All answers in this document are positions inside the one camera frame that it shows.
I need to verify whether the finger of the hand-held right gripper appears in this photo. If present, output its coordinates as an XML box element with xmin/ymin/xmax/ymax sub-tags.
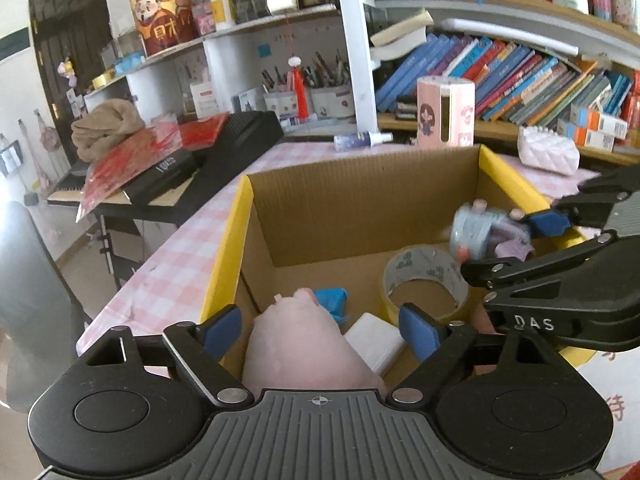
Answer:
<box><xmin>527</xmin><ymin>165</ymin><xmax>640</xmax><ymax>237</ymax></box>
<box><xmin>460</xmin><ymin>231</ymin><xmax>619</xmax><ymax>292</ymax></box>

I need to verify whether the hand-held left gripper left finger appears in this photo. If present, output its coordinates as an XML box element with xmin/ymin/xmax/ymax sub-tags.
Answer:
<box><xmin>75</xmin><ymin>304</ymin><xmax>256</xmax><ymax>407</ymax></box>

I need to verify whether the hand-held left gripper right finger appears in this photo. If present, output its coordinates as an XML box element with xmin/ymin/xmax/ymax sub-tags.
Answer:
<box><xmin>392</xmin><ymin>302</ymin><xmax>577</xmax><ymax>405</ymax></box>

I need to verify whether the pale blue pink toy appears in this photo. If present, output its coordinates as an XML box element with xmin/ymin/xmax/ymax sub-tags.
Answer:
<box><xmin>446</xmin><ymin>200</ymin><xmax>536</xmax><ymax>263</ymax></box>

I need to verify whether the yellow adhesive tape roll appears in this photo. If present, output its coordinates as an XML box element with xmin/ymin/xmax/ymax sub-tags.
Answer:
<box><xmin>382</xmin><ymin>245</ymin><xmax>471</xmax><ymax>328</ymax></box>

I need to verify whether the pink plush toy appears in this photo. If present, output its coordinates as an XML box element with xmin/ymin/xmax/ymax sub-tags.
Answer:
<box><xmin>242</xmin><ymin>287</ymin><xmax>388</xmax><ymax>396</ymax></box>

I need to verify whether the blue plastic packet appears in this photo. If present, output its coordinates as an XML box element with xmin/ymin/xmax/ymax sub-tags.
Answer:
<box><xmin>312</xmin><ymin>287</ymin><xmax>352</xmax><ymax>327</ymax></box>

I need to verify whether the yellow-edged cardboard box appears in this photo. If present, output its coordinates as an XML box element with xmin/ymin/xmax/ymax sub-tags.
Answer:
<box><xmin>199</xmin><ymin>144</ymin><xmax>601</xmax><ymax>396</ymax></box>

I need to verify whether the white paper packet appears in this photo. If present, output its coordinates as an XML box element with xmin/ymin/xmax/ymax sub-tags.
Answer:
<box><xmin>345</xmin><ymin>312</ymin><xmax>407</xmax><ymax>376</ymax></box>

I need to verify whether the white quilted bag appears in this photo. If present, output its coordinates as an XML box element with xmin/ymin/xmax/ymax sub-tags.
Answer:
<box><xmin>517</xmin><ymin>126</ymin><xmax>581</xmax><ymax>177</ymax></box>

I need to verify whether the orange white small box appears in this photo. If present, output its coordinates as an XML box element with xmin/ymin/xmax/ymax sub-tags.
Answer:
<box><xmin>570</xmin><ymin>104</ymin><xmax>629</xmax><ymax>140</ymax></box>
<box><xmin>556</xmin><ymin>119</ymin><xmax>616</xmax><ymax>153</ymax></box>

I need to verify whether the black piano stand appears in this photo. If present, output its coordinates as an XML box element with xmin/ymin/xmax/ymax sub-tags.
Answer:
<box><xmin>95</xmin><ymin>212</ymin><xmax>146</xmax><ymax>291</ymax></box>

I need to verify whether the row of colourful books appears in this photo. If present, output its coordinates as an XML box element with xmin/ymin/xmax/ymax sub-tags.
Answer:
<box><xmin>375</xmin><ymin>34</ymin><xmax>640</xmax><ymax>141</ymax></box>

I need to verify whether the pink cartoon dispenser box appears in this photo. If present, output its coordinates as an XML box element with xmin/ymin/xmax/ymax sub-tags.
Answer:
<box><xmin>416</xmin><ymin>76</ymin><xmax>476</xmax><ymax>148</ymax></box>

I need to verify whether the black long case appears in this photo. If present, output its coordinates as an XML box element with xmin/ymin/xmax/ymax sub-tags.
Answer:
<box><xmin>122</xmin><ymin>149</ymin><xmax>201</xmax><ymax>206</ymax></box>

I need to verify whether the stack of black small cases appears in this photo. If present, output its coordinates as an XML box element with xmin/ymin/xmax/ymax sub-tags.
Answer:
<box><xmin>395</xmin><ymin>95</ymin><xmax>418</xmax><ymax>122</ymax></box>

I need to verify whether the red plastic packet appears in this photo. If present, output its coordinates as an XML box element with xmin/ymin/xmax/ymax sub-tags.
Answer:
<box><xmin>75</xmin><ymin>114</ymin><xmax>231</xmax><ymax>223</ymax></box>

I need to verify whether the grey chair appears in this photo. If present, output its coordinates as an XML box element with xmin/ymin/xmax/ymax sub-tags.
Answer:
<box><xmin>0</xmin><ymin>200</ymin><xmax>93</xmax><ymax>413</ymax></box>

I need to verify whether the black electric piano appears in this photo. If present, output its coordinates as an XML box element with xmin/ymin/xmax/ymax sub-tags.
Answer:
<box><xmin>47</xmin><ymin>110</ymin><xmax>286</xmax><ymax>222</ymax></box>

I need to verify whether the white card red label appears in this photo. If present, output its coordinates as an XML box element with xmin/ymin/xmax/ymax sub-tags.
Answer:
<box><xmin>190</xmin><ymin>81</ymin><xmax>220</xmax><ymax>118</ymax></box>

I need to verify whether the white pen holder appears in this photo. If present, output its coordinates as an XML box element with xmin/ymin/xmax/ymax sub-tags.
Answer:
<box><xmin>310</xmin><ymin>82</ymin><xmax>356</xmax><ymax>120</ymax></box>
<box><xmin>263</xmin><ymin>87</ymin><xmax>301</xmax><ymax>121</ymax></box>

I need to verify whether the brown folded towel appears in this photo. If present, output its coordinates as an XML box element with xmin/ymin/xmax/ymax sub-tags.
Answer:
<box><xmin>70</xmin><ymin>99</ymin><xmax>147</xmax><ymax>163</ymax></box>

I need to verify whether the red tassel ornament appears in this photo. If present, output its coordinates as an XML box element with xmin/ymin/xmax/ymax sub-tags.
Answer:
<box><xmin>287</xmin><ymin>56</ymin><xmax>308</xmax><ymax>121</ymax></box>

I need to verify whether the red fortune god figure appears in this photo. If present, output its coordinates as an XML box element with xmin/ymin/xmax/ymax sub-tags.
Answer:
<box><xmin>131</xmin><ymin>0</ymin><xmax>198</xmax><ymax>58</ymax></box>

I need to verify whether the white bottle yellow label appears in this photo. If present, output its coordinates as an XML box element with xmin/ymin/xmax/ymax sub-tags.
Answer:
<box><xmin>207</xmin><ymin>0</ymin><xmax>237</xmax><ymax>31</ymax></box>

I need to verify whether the white shelf post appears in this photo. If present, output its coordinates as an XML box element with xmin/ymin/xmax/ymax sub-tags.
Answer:
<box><xmin>332</xmin><ymin>0</ymin><xmax>381</xmax><ymax>133</ymax></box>

